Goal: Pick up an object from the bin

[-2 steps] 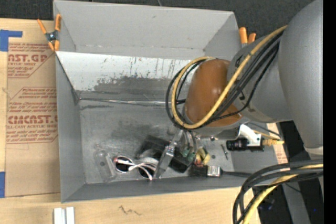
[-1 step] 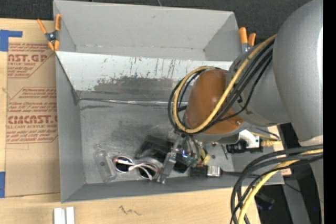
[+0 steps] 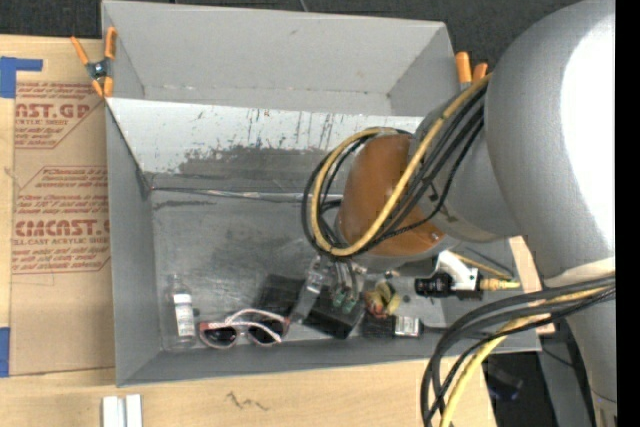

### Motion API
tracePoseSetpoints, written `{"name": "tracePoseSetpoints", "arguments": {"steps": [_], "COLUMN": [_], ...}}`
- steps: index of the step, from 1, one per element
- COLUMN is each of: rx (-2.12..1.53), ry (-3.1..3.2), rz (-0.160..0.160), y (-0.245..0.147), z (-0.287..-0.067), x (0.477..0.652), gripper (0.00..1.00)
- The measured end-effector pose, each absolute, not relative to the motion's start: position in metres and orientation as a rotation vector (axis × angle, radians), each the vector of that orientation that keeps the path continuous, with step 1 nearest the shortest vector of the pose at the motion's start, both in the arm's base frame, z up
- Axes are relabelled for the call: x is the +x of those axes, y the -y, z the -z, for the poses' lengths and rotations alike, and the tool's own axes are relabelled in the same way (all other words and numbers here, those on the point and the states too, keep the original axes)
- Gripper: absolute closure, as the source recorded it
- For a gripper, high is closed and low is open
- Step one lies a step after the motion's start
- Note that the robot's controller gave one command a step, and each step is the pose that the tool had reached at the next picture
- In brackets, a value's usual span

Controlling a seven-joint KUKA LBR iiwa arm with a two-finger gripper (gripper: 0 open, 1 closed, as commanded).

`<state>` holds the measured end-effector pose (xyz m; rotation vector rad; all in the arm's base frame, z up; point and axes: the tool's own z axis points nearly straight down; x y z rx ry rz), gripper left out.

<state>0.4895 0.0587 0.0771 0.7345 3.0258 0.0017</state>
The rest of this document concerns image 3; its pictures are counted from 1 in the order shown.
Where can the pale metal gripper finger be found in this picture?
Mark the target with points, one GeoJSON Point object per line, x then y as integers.
{"type": "Point", "coordinates": [311, 287]}

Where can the black flat box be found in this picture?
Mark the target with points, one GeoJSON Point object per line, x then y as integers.
{"type": "Point", "coordinates": [280, 295]}

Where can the grey metal bin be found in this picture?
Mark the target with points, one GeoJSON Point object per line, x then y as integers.
{"type": "Point", "coordinates": [235, 215]}

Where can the brown cardboard board red print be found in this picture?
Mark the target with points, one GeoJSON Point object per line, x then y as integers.
{"type": "Point", "coordinates": [55, 265]}

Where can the clear bottle with white label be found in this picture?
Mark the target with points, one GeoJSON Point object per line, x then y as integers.
{"type": "Point", "coordinates": [183, 310]}

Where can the pink and white sunglasses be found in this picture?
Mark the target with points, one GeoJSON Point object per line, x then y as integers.
{"type": "Point", "coordinates": [235, 332]}

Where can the black cylinder on white bracket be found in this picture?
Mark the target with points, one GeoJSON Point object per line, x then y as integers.
{"type": "Point", "coordinates": [439, 285]}

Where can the small black packet white label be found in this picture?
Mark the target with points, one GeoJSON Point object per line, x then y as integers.
{"type": "Point", "coordinates": [387, 326]}

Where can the yellow and orange toy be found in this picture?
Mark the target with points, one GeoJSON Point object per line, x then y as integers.
{"type": "Point", "coordinates": [384, 299]}

